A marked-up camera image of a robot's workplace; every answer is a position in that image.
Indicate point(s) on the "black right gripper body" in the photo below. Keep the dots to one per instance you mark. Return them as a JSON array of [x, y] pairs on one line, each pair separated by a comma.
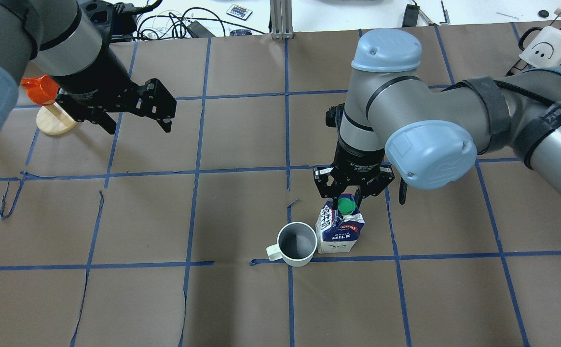
[[359, 156]]

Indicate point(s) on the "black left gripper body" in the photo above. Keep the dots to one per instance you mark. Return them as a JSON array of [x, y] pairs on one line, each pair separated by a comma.
[[98, 77]]

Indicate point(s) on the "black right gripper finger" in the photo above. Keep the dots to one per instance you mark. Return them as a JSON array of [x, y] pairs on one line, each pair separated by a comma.
[[331, 193], [363, 192]]

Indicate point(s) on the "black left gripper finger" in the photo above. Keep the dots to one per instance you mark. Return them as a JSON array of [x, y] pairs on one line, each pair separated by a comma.
[[105, 122], [165, 123]]

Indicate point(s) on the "blue white milk carton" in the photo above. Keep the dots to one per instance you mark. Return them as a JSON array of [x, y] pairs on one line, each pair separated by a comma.
[[338, 229]]

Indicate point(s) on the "white ceramic mug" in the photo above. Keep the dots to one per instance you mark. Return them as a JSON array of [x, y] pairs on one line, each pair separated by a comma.
[[295, 244]]

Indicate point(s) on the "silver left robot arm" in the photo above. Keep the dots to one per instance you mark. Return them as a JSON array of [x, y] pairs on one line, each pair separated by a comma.
[[68, 40]]

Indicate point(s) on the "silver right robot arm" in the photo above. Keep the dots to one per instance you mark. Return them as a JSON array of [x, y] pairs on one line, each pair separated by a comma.
[[390, 118]]

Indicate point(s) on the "orange cup on stand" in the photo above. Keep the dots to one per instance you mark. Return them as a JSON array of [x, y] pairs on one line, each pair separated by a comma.
[[41, 90]]

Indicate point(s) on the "round wooden stand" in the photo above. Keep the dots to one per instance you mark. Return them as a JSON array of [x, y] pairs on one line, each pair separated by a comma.
[[52, 120]]

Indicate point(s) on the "small remote control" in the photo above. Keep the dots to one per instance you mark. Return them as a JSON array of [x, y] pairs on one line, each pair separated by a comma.
[[239, 12]]

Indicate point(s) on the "black power adapter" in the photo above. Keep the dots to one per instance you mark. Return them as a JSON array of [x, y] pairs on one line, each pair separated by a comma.
[[411, 16]]

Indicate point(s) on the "white mug on rack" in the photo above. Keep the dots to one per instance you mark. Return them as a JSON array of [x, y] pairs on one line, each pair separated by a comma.
[[541, 47]]

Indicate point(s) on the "aluminium frame post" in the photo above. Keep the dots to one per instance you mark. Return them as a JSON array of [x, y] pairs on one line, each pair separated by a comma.
[[281, 22]]

